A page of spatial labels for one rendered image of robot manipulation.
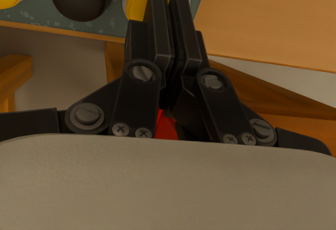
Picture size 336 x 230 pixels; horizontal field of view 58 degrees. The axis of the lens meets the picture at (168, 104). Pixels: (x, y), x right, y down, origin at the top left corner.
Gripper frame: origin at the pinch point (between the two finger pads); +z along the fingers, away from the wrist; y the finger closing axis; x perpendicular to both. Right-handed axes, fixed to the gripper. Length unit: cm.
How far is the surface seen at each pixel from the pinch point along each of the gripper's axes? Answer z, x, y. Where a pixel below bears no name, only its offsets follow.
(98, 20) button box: 3.7, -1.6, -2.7
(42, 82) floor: 65, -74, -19
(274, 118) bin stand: 9.1, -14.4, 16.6
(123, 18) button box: 3.7, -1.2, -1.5
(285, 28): 6.0, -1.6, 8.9
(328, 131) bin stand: 8.6, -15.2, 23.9
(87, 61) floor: 70, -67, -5
